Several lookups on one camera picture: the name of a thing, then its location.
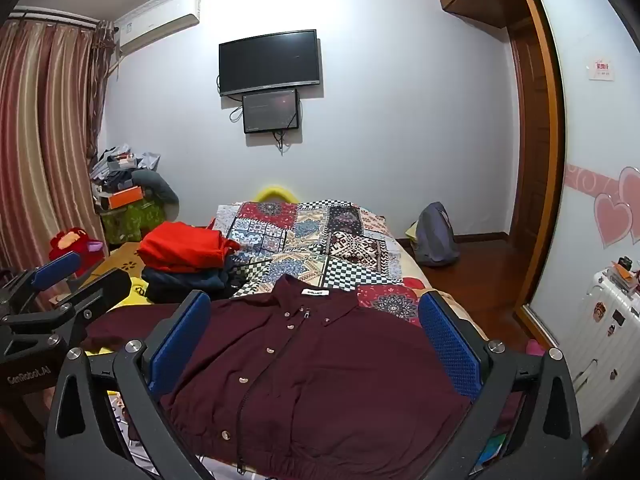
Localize pile of household clutter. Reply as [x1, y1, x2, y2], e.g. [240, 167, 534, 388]
[90, 145, 180, 211]

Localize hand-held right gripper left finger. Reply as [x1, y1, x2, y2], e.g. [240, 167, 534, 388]
[44, 290, 213, 480]

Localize black monitor cable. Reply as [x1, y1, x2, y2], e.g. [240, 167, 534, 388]
[271, 127, 294, 155]

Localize white ribbed suitcase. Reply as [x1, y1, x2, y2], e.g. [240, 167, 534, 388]
[565, 267, 640, 397]

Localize red plush toy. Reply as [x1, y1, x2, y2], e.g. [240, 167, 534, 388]
[49, 228, 105, 277]

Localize small paper wall sticker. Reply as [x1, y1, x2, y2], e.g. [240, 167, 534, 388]
[587, 57, 617, 81]

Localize striped red curtain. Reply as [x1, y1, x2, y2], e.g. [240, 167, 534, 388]
[0, 7, 119, 281]

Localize pink heart sticker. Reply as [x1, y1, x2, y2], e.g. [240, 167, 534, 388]
[592, 166, 640, 250]

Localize small items on suitcase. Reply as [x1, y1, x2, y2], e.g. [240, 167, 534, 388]
[606, 256, 640, 297]

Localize green patterned bag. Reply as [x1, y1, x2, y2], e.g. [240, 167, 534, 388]
[100, 200, 167, 247]

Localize black wall television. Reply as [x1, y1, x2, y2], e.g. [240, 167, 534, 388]
[218, 29, 321, 97]

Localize orange box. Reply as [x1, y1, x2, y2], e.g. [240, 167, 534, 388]
[107, 186, 144, 210]

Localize dark blue folded clothes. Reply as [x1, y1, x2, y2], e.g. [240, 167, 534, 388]
[141, 254, 242, 305]

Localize red folded garment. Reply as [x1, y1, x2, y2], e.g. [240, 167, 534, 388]
[137, 221, 241, 271]

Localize wooden door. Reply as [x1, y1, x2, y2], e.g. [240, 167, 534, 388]
[509, 15, 552, 252]

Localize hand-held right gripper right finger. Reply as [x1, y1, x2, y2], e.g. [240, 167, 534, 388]
[419, 290, 586, 480]

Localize patchwork patterned blanket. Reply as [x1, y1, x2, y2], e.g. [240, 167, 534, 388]
[215, 200, 426, 326]

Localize grey purple backpack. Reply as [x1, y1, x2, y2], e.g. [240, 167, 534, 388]
[414, 202, 461, 267]

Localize small black wall monitor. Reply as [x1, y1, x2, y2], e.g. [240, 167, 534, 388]
[242, 88, 301, 134]

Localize white air conditioner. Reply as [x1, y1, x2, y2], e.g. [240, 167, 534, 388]
[116, 0, 201, 56]

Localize maroon button shirt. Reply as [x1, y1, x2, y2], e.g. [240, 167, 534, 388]
[82, 274, 526, 478]

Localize white wardrobe sliding door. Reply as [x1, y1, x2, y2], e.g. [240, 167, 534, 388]
[520, 0, 640, 332]

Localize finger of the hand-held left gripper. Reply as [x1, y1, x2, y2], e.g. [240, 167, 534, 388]
[0, 251, 83, 312]
[2, 269, 132, 347]

